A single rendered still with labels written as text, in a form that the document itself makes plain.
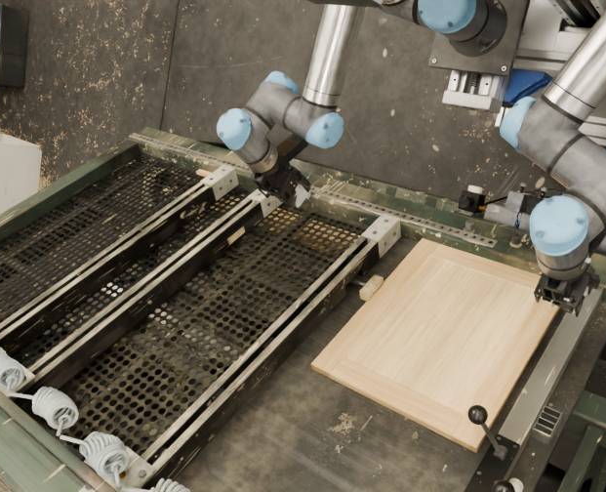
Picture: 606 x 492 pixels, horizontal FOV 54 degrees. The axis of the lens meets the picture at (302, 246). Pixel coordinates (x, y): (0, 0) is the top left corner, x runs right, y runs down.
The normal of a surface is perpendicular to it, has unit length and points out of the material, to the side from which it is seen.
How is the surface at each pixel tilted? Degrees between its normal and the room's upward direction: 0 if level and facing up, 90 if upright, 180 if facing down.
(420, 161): 0
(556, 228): 28
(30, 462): 57
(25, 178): 90
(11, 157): 90
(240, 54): 0
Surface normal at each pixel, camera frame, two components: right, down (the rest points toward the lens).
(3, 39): 0.80, 0.21
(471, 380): -0.15, -0.77
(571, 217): -0.43, -0.40
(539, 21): -0.59, 0.06
